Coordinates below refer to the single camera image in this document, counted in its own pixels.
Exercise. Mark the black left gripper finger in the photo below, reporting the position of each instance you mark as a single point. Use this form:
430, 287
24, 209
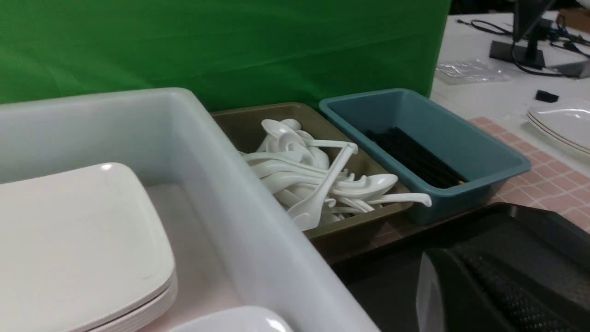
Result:
462, 291

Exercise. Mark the black serving tray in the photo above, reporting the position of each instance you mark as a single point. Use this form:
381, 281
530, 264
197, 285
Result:
539, 243

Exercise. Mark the bundle of black chopsticks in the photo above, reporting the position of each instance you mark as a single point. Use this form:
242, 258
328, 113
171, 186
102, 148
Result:
416, 158

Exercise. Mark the blue plastic bin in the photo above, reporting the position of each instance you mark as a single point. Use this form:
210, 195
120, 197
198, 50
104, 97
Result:
429, 148

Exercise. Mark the pile of white soup spoons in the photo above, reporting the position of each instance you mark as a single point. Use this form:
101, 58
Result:
310, 179

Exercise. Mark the white plates on far table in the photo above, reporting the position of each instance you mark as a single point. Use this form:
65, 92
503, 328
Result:
567, 121

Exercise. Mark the small black block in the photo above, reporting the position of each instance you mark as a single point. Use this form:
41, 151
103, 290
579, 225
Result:
546, 97

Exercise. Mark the clear plastic bag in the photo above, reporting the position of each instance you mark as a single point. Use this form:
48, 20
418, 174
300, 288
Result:
469, 72

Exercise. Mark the large white plastic tub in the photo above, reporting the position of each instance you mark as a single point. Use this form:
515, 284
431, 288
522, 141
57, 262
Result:
233, 243

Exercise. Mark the black monitor stand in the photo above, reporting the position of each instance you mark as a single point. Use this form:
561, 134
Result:
529, 29

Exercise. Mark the green backdrop cloth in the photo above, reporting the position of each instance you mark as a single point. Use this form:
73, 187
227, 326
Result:
229, 53

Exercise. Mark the stack of white square plates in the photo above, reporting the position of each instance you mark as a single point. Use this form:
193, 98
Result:
83, 251

